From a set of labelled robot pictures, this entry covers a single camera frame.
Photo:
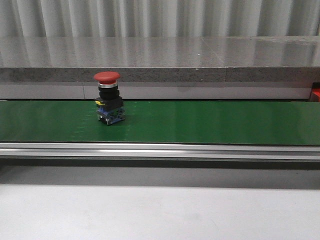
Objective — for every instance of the red push button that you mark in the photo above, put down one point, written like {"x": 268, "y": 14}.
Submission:
{"x": 110, "y": 105}

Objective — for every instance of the green conveyor belt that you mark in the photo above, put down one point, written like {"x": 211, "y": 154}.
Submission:
{"x": 195, "y": 122}

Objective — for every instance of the grey stone counter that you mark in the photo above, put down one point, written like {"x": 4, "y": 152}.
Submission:
{"x": 200, "y": 68}

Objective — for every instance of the red object right edge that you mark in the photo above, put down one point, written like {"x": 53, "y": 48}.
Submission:
{"x": 315, "y": 95}

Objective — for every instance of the white pleated curtain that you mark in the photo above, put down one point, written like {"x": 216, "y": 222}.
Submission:
{"x": 159, "y": 18}

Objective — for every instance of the aluminium conveyor frame rail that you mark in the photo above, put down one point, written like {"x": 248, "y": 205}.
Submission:
{"x": 160, "y": 151}

